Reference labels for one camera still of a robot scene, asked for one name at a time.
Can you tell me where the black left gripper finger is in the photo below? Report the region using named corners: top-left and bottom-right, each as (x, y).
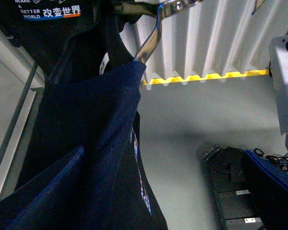
top-left (241, 150), bottom-right (288, 230)

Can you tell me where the navy blue t-shirt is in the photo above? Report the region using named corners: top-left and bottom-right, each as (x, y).
top-left (0, 59), bottom-right (168, 230)

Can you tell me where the yellow floor edge strip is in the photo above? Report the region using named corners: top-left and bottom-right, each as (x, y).
top-left (142, 69), bottom-right (269, 86)

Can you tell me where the black printed t-shirt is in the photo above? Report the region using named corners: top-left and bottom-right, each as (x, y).
top-left (0, 0), bottom-right (143, 188)

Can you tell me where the black cable bundle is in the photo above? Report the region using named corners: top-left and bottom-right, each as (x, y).
top-left (253, 148), bottom-right (288, 177)

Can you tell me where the black equipment base plate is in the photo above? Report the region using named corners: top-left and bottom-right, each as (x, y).
top-left (199, 144), bottom-right (266, 230)

